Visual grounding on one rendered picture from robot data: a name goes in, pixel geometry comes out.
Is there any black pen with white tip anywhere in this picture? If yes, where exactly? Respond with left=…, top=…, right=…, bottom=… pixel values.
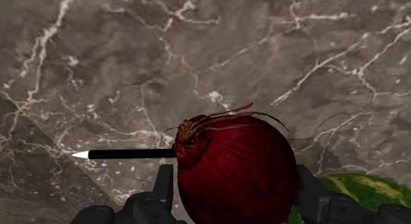
left=71, top=148, right=177, bottom=160

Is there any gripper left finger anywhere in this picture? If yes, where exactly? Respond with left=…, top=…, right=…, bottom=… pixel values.
left=70, top=163, right=188, bottom=224

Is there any red onion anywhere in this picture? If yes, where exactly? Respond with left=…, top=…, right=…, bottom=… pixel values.
left=165, top=102, right=300, bottom=224

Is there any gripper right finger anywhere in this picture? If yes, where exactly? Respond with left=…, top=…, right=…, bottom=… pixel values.
left=294, top=165, right=411, bottom=224

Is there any green striped watermelon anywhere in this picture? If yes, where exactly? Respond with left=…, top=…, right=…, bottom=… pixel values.
left=282, top=173, right=411, bottom=224

